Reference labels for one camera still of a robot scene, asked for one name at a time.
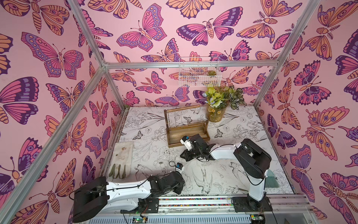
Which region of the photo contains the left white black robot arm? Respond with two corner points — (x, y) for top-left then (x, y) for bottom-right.
(72, 171), (185, 223)

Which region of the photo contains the green brush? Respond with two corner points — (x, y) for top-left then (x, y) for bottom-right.
(265, 169), (280, 188)

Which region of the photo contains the wooden jewelry display stand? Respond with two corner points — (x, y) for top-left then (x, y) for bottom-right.
(164, 105), (210, 147)

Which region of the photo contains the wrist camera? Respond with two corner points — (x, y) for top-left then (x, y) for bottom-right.
(175, 162), (184, 173)
(180, 136), (193, 151)

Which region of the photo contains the white wire wall basket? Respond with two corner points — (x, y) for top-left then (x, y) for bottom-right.
(178, 56), (222, 87)

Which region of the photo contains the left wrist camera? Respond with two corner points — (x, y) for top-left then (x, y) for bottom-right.
(175, 162), (184, 173)

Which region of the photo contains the glass vase with plants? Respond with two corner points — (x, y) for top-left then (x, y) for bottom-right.
(203, 87), (247, 123)

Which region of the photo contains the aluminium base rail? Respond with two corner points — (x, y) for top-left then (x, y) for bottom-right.
(87, 194), (319, 224)

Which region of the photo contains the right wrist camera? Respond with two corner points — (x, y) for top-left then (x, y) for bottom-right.
(180, 136), (193, 151)

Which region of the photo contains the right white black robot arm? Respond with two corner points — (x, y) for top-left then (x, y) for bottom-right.
(180, 134), (272, 212)

